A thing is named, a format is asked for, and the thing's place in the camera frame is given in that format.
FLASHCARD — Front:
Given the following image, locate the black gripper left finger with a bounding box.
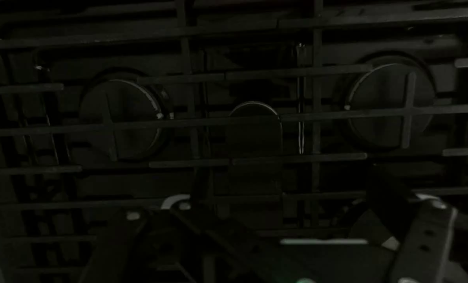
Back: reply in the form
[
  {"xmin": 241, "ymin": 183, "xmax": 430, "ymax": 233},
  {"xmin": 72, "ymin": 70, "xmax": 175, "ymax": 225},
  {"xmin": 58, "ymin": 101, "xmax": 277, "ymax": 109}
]
[{"xmin": 78, "ymin": 202, "xmax": 318, "ymax": 283}]

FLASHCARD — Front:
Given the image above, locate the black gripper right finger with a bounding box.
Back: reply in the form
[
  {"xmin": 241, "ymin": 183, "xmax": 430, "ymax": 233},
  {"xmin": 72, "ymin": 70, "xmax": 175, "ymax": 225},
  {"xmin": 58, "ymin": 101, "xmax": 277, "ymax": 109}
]
[{"xmin": 348, "ymin": 172, "xmax": 458, "ymax": 283}]

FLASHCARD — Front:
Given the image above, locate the black gas stove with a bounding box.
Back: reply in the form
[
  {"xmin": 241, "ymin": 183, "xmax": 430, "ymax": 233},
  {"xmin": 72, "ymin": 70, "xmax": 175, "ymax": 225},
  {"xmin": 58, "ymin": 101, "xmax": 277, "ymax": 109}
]
[{"xmin": 0, "ymin": 0, "xmax": 468, "ymax": 283}]

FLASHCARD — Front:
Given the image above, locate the stainless steel gas stove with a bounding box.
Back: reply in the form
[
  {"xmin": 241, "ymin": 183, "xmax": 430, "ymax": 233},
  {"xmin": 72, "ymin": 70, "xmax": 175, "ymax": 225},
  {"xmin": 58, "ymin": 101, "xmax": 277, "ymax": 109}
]
[{"xmin": 0, "ymin": 0, "xmax": 468, "ymax": 283}]

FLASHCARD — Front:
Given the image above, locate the oval black burner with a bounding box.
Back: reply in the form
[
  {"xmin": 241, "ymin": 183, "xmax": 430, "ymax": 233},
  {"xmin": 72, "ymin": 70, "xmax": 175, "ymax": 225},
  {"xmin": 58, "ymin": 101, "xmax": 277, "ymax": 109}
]
[{"xmin": 222, "ymin": 100, "xmax": 285, "ymax": 233}]

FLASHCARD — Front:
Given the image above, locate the round black burner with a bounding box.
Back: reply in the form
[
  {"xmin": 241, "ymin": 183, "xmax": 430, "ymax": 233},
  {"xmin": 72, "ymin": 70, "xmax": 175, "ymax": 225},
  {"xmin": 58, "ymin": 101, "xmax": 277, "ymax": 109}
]
[
  {"xmin": 76, "ymin": 73, "xmax": 167, "ymax": 164},
  {"xmin": 342, "ymin": 54, "xmax": 438, "ymax": 155}
]

